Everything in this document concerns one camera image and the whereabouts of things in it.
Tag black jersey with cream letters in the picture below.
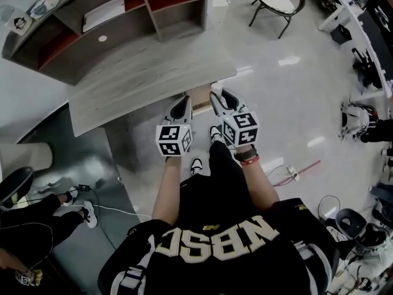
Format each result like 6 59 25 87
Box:
98 197 340 295

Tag black waste bin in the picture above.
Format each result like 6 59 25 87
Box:
330 23 352 45

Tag person's left forearm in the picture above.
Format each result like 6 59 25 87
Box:
151 154 193 227

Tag round chair with white cushion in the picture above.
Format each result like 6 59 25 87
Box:
248 0 307 40

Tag beige cylinder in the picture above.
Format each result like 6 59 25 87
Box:
0 141 54 174

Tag white power strip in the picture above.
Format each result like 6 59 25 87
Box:
286 164 300 181

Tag person's black trousers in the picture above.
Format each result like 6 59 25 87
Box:
177 140 257 227

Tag person's white left shoe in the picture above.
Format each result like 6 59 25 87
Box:
190 157 204 177

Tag person's white right shoe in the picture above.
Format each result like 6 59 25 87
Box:
209 125 227 144

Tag long white workbench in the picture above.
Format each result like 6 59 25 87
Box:
317 0 393 101

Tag black office chair seat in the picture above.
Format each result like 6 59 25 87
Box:
0 165 35 209

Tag white robot body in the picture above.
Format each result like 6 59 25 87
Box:
337 222 393 295

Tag white paper stack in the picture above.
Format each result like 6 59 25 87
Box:
82 0 126 33

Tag white robot with cables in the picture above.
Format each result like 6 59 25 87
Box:
340 101 379 141

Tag black wristwatch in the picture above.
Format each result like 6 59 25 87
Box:
233 146 257 163

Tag grey wooden desk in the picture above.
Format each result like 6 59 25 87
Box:
68 29 238 138

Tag white floor cable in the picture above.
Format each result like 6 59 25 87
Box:
91 203 152 220

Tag person's right forearm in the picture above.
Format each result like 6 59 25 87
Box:
234 144 281 210

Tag grey desk shelf unit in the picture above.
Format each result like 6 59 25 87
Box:
1 0 213 87

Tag white box with penguin picture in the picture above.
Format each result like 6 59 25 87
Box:
4 9 33 37

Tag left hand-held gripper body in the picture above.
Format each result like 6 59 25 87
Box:
155 112 194 157

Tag blue and white bag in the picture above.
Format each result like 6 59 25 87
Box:
29 0 66 20

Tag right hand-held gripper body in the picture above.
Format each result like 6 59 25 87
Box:
216 102 260 149

